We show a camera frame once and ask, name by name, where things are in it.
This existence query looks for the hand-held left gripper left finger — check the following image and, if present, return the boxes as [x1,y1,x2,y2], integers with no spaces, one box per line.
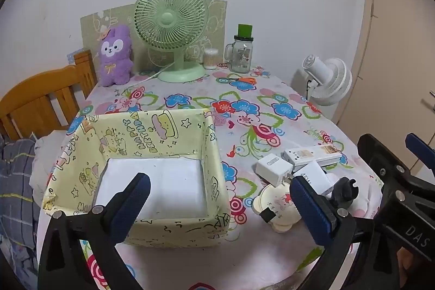
[37,172,152,290]

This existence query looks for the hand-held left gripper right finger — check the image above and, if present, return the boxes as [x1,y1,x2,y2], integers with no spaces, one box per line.
[289,175,375,290]

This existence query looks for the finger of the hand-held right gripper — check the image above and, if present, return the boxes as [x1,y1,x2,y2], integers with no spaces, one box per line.
[404,133,435,181]
[357,133,435,259]

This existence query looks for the cream bear-shaped disc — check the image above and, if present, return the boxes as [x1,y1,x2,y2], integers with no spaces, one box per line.
[252,183,305,233]

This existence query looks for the white charger plug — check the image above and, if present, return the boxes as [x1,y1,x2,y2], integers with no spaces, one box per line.
[296,162,335,198]

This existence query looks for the white power strip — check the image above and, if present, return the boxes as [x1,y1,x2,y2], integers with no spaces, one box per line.
[283,145,342,172]

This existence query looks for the white square adapter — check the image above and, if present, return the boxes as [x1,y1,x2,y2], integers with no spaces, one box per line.
[255,155,293,188]

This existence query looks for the yellow printed storage box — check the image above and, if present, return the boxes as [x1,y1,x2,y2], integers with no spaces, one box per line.
[42,108,232,248]

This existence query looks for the black clip holder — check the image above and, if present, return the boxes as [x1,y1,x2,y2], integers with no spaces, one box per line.
[330,176,359,210]

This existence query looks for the floral tablecloth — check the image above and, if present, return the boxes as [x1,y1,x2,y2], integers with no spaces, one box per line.
[36,64,386,290]

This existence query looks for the white pillow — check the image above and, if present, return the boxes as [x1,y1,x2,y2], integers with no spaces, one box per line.
[30,129,70,199]

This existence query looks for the beige wardrobe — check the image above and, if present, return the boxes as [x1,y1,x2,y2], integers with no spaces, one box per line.
[335,0,435,195]

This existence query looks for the white clip fan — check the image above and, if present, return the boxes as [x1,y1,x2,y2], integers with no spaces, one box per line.
[302,54,353,106]

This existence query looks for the blue plaid blanket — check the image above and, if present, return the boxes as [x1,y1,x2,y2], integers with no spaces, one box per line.
[0,134,45,277]

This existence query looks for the purple plush toy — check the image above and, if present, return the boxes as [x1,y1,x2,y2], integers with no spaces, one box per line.
[98,24,135,87]

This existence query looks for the wooden headboard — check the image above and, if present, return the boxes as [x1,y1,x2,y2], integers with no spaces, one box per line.
[0,50,97,141]

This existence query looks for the blue printed paper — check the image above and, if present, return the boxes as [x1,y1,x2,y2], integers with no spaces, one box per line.
[67,48,84,66]

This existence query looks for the cotton swab container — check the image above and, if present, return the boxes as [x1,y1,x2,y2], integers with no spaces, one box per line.
[203,48,219,70]

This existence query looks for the glass jar mug green lid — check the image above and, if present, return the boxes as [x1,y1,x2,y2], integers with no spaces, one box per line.
[224,24,255,74]

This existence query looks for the beige patterned board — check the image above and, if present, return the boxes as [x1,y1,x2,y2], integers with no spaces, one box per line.
[80,0,228,73]

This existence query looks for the green desk fan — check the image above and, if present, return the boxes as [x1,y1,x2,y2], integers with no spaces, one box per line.
[133,0,209,83]

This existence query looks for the white fan cable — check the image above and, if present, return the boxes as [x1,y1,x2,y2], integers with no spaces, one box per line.
[131,62,177,84]

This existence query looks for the orange handled scissors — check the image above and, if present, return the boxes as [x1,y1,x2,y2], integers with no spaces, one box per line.
[218,76,257,85]

